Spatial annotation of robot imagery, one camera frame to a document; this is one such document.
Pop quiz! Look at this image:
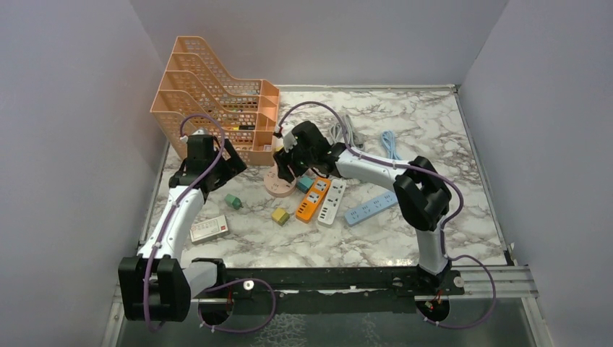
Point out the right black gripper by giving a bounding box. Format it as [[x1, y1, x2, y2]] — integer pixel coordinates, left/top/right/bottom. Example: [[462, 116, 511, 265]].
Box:
[[273, 138, 315, 183]]

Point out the green plug adapter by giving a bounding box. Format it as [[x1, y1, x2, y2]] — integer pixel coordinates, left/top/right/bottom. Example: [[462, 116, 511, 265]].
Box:
[[224, 194, 243, 210]]

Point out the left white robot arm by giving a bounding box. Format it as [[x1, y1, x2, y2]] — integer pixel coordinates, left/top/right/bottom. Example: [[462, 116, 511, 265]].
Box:
[[118, 132, 247, 332]]

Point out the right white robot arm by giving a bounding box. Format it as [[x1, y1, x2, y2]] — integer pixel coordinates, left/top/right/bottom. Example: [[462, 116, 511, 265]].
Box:
[[273, 121, 452, 294]]

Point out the teal cube plug adapter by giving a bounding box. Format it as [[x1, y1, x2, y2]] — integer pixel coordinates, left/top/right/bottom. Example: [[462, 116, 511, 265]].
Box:
[[296, 176, 314, 194]]

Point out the yellow cube plug adapter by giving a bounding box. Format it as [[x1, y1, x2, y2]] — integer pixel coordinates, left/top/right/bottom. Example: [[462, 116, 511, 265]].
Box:
[[271, 207, 291, 226]]

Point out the orange power strip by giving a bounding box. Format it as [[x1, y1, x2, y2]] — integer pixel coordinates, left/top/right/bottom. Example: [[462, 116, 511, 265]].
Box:
[[295, 177, 331, 223]]

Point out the round pink power strip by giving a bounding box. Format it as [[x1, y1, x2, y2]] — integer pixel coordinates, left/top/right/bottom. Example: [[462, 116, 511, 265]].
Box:
[[264, 165, 296, 198]]

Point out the orange mesh file organizer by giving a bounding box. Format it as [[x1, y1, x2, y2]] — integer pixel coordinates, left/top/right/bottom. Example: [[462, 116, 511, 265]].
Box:
[[150, 36, 280, 166]]

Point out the white power strip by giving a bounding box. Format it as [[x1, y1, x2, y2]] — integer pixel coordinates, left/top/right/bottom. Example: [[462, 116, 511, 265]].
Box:
[[317, 179, 347, 227]]

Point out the white red labelled box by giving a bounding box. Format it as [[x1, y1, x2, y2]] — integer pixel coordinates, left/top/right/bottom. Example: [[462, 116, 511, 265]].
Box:
[[190, 215, 230, 244]]

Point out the blue power strip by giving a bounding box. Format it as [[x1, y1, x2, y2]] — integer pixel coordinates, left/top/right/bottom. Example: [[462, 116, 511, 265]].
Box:
[[344, 192, 398, 226]]

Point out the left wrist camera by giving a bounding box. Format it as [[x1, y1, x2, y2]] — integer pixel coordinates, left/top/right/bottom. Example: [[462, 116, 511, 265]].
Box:
[[180, 128, 209, 143]]

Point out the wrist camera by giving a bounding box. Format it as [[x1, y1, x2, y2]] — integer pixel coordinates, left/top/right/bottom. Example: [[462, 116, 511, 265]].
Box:
[[180, 128, 209, 143], [273, 128, 297, 153]]

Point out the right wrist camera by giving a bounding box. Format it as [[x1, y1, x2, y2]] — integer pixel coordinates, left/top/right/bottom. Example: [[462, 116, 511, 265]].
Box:
[[273, 128, 297, 153]]

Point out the grey coiled cable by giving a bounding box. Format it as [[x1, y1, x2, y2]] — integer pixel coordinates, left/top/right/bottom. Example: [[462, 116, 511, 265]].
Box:
[[327, 113, 366, 150]]

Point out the blue coiled cable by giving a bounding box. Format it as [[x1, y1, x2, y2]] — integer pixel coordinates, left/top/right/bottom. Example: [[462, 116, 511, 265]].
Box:
[[380, 130, 403, 161]]

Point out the black mounting rail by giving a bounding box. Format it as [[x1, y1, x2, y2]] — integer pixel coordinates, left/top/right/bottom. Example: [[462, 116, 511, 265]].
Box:
[[192, 266, 465, 315]]

